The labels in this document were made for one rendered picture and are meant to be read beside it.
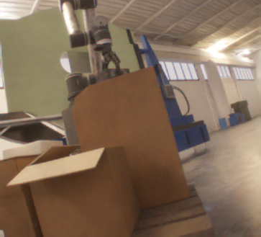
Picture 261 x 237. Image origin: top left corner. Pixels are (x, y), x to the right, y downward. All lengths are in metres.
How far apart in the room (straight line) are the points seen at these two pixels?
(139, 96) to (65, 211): 0.71
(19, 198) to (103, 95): 0.71
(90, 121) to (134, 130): 0.26
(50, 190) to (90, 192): 0.18
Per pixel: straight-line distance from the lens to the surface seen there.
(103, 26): 1.63
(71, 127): 2.44
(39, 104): 3.85
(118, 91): 1.34
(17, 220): 1.18
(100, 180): 0.94
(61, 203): 1.03
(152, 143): 1.28
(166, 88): 5.23
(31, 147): 1.33
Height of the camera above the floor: 0.48
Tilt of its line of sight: 10 degrees up
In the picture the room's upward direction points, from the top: 15 degrees counter-clockwise
